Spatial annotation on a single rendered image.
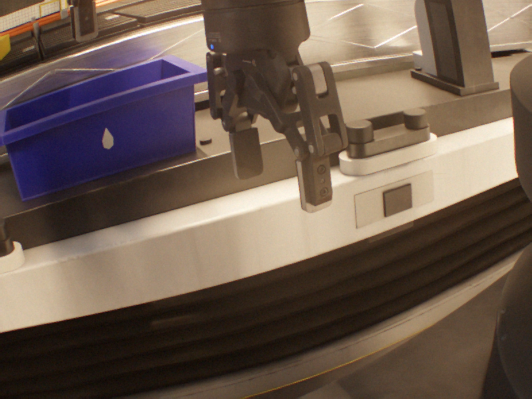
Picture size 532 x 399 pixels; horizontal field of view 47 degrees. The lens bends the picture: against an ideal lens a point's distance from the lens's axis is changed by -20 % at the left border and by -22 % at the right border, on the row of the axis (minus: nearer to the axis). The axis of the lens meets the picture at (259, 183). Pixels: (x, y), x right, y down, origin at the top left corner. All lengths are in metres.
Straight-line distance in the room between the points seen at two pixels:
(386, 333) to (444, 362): 0.91
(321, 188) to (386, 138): 0.22
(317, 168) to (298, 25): 0.10
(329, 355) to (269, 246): 0.51
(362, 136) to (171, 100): 0.18
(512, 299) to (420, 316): 0.97
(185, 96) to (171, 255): 0.14
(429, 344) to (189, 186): 0.41
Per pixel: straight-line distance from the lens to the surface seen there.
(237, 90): 0.53
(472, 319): 0.33
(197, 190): 0.68
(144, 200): 0.67
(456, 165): 0.76
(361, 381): 0.29
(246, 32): 0.48
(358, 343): 1.18
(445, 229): 1.19
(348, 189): 0.69
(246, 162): 0.58
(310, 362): 1.15
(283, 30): 0.48
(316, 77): 0.46
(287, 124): 0.49
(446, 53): 0.83
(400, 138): 0.71
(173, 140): 0.69
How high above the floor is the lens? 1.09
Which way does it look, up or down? 21 degrees down
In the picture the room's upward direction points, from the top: 8 degrees counter-clockwise
